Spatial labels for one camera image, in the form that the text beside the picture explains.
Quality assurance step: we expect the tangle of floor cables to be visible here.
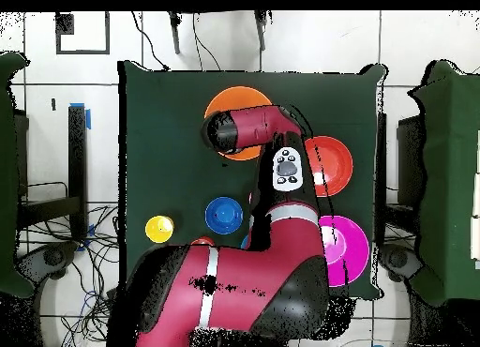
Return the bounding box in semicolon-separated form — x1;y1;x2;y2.
18;202;127;347

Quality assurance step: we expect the green cloth side table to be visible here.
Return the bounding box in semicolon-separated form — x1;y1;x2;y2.
407;59;480;308
0;51;36;299

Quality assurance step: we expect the blue tape piece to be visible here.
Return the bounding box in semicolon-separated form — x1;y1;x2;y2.
69;101;92;131

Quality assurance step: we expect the shallow red-orange bowl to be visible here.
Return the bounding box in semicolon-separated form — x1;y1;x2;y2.
303;135;354;198

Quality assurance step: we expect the tall red-orange cup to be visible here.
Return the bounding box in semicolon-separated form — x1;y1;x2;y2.
189;235;216;248

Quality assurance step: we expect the large pink bowl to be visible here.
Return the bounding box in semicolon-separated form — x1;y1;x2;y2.
316;214;371;288

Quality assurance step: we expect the black square floor frame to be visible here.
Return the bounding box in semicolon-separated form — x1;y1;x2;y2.
54;11;111;56

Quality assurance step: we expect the black tripod leg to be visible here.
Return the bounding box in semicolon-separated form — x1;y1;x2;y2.
167;11;182;55
254;10;268;53

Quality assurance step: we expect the black table frame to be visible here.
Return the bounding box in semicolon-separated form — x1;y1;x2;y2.
14;104;89;243
375;112;423;247

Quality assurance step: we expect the dark blue bowl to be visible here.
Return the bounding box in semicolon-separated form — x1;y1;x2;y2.
204;196;244;235

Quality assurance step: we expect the dark green tablecloth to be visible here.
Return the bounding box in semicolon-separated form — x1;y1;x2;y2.
117;59;387;301

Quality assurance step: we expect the black floor cable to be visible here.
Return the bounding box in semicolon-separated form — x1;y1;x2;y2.
192;12;222;71
130;11;171;71

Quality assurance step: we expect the yellow cup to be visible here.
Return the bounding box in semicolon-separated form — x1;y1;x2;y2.
144;214;175;245

